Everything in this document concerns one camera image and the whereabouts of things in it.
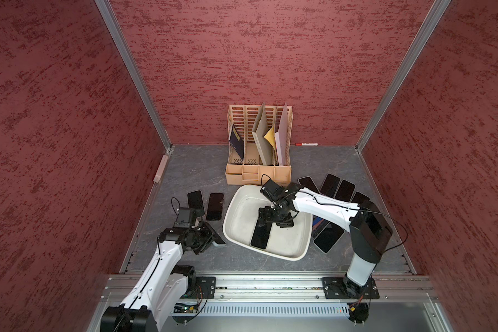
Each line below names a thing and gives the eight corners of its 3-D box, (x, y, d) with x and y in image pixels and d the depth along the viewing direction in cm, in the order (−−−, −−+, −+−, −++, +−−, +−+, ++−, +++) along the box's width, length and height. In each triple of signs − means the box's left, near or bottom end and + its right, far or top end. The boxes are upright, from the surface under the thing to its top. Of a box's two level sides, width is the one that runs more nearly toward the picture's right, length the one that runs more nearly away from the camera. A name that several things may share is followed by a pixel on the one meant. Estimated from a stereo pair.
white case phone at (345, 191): (334, 197, 102) (335, 195, 101) (340, 180, 109) (342, 178, 107) (349, 204, 100) (351, 202, 98) (355, 186, 107) (356, 184, 105)
